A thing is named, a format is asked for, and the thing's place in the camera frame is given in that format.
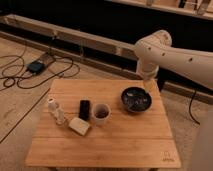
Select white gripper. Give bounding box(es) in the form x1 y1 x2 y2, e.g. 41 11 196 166
136 60 159 93

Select clear plastic bottle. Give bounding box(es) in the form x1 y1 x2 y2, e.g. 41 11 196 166
47 98 65 125

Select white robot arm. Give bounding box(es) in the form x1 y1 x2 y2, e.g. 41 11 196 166
134 30 213 90

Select dark ceramic bowl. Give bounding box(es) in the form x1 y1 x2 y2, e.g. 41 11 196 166
121 87 152 113

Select white mug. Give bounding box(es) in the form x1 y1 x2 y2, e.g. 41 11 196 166
91 103 111 126

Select wooden table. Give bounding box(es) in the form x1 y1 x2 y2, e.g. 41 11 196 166
25 79 181 168

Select black rectangular box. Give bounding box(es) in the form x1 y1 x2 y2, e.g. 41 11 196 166
79 100 90 121

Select white rectangular block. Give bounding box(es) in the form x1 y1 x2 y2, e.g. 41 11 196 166
69 117 90 136

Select blue power adapter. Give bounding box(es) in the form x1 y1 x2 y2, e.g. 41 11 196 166
27 61 45 74

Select black cable at right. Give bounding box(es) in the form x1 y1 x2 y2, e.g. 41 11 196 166
188 87 201 126

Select black floor cable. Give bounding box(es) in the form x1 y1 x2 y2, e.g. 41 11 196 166
0 44 81 90

